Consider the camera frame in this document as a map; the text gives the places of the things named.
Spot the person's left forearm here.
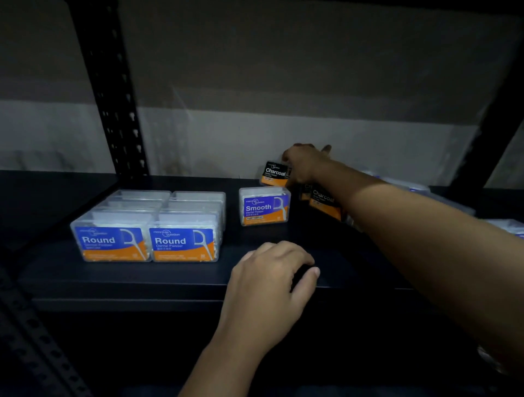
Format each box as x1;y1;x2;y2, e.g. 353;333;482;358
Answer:
178;337;267;397

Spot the pack of clear plastic bottles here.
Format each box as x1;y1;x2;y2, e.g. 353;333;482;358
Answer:
477;345;508;375

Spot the person's right forearm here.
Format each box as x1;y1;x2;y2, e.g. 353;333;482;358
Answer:
313;157;524;369

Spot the group of floss boxes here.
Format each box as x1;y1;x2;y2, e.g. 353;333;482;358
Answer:
69;161;524;263

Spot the black label dental floss box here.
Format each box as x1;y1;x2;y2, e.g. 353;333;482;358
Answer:
260;160;292;188

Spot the person's left hand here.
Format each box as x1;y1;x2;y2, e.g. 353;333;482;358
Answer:
212;240;321;357

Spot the person's right hand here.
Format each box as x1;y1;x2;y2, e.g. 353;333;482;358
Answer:
281;143;332;187

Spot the dark metal shelf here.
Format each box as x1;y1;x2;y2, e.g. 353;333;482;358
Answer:
0;0;524;397

